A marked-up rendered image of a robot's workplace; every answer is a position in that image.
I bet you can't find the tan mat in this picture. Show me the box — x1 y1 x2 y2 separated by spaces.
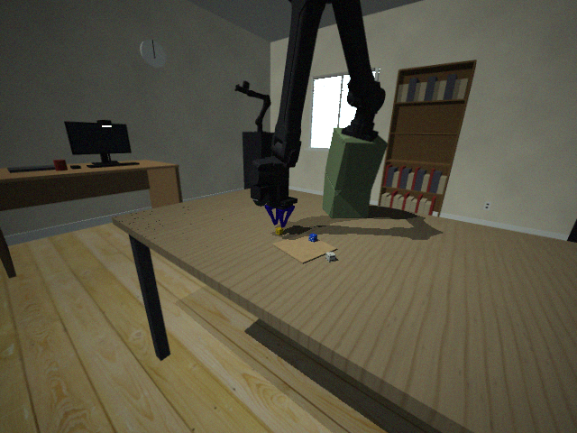
272 234 337 263

